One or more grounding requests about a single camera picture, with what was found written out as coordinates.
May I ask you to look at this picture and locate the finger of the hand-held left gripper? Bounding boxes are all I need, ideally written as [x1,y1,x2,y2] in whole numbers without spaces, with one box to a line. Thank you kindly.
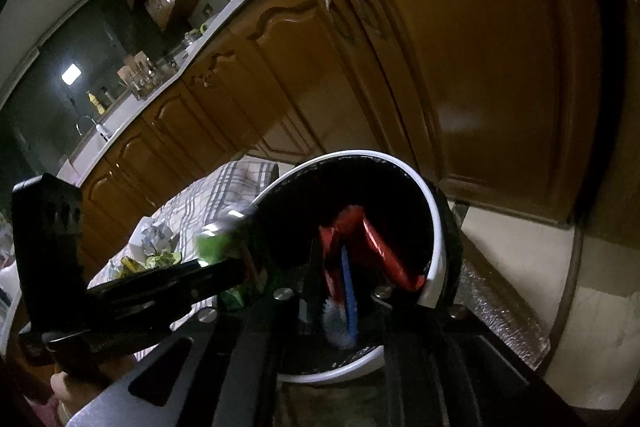
[86,225,262,309]
[44,296,217,359]

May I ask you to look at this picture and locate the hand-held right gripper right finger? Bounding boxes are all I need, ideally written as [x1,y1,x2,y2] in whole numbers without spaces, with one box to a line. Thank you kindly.
[341,246,587,427]

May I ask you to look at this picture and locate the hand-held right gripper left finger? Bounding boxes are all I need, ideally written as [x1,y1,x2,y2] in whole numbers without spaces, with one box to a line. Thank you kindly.
[65,227,329,427]

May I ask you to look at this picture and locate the white wrapper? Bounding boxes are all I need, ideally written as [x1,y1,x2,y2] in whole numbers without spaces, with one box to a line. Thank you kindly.
[129,217,187,259]

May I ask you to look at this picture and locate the yellow brown packet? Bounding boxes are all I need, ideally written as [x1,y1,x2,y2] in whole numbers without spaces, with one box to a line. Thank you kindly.
[119,256,147,279]

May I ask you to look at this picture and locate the red shiny wrapper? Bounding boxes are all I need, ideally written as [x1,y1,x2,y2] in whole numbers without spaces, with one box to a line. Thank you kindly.
[319,204,428,308]

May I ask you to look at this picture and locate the white round bin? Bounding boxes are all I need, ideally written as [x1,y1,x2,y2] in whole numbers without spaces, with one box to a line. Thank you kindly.
[247,149,468,385]

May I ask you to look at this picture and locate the black bin liner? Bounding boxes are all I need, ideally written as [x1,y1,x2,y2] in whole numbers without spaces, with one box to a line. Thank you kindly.
[255,154,466,358]

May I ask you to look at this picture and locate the person's left hand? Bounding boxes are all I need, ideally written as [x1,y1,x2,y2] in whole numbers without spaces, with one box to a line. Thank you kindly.
[50,371,108,427]

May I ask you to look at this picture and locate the plaid tablecloth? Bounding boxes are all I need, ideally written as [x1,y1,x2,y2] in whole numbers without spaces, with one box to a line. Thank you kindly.
[87,159,281,308]

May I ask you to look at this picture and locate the white kitchen countertop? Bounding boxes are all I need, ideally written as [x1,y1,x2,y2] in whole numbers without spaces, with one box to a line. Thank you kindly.
[57,0,421,180]

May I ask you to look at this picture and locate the dark window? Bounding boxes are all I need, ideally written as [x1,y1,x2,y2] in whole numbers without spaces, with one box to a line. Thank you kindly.
[0,0,166,208]

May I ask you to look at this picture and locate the metal faucet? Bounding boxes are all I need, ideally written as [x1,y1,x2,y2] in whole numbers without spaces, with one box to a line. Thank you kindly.
[75,114,98,138]

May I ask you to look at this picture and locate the wooden utensil rack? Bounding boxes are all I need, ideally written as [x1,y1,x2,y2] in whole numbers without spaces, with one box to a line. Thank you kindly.
[116,51,163,100]

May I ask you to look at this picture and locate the row of wooden cabinet doors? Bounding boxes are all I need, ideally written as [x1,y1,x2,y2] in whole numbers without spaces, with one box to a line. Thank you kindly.
[75,0,631,268]

